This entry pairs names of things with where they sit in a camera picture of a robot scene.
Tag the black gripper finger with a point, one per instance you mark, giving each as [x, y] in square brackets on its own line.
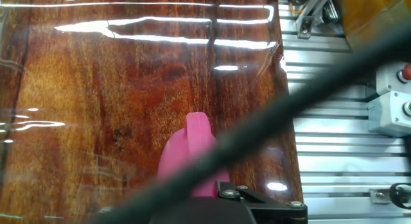
[273, 208]

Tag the pink plastic watering can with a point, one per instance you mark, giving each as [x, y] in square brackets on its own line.
[189, 147]

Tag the grey box with red button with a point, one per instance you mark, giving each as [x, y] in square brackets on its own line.
[390, 79]

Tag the glossy wood grain board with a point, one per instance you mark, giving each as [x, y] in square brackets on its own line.
[128, 89]

